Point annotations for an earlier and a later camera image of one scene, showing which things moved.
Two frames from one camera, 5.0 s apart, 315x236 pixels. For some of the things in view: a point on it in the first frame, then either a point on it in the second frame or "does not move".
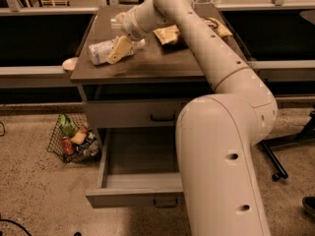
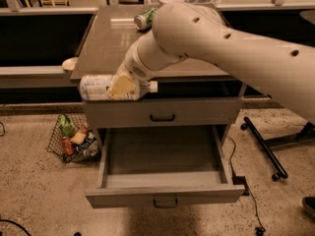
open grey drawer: [140, 168] does not move
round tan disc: [70, 63] does not move
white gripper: [130, 26] -> [134, 67]
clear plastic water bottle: [98, 52] -> [94, 88]
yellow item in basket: [79, 138] does not move
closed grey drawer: [132, 114] does not move
